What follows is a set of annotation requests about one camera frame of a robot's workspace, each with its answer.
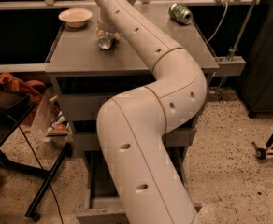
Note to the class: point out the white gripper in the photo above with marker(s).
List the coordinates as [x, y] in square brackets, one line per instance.
[106, 25]

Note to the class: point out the silver redbull can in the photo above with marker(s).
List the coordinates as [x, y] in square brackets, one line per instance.
[106, 40]

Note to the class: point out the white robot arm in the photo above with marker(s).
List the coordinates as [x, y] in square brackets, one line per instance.
[130, 125]

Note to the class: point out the grey top drawer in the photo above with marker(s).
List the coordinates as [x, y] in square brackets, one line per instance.
[77, 103]

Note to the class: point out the green soda can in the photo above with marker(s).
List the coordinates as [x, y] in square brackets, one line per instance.
[180, 13]

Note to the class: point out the white ceramic bowl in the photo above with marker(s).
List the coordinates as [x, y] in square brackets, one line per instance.
[75, 17]

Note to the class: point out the orange cloth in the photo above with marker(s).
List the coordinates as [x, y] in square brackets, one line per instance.
[34, 88]

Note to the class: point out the clear plastic bag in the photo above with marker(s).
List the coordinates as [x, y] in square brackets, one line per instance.
[47, 115]

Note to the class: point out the dark grey cabinet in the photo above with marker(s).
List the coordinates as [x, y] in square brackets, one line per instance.
[256, 82]

